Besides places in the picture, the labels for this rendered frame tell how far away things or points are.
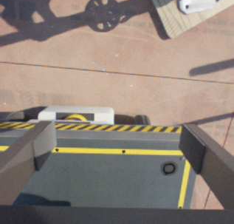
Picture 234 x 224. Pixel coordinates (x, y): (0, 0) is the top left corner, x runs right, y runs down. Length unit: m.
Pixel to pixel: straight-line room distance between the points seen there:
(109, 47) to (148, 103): 0.27
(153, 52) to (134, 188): 0.48
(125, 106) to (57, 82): 0.29
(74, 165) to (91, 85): 0.35
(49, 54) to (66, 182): 0.47
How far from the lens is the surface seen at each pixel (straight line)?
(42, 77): 0.74
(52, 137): 0.17
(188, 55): 0.73
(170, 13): 0.70
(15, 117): 0.70
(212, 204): 1.11
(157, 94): 0.71
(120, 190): 0.49
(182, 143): 0.17
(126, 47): 0.68
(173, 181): 0.49
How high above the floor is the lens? 0.68
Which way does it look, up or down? 73 degrees down
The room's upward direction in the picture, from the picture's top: 180 degrees clockwise
